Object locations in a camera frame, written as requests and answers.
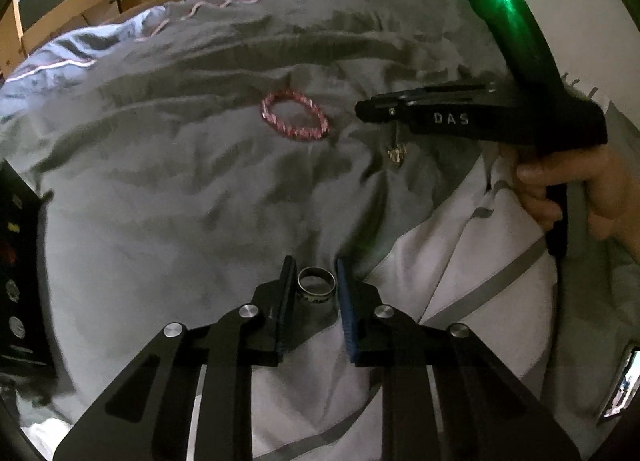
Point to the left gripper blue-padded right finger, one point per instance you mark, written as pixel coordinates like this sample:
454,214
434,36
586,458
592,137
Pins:
446,395

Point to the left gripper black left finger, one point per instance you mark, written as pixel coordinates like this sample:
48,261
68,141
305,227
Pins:
188,393

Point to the small gold pendant charm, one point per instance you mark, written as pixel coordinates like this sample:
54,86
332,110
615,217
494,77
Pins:
397,154

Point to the black open jewelry box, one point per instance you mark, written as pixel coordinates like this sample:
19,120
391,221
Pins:
25,347

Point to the grey blue striped duvet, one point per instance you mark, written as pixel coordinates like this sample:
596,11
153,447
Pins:
190,149

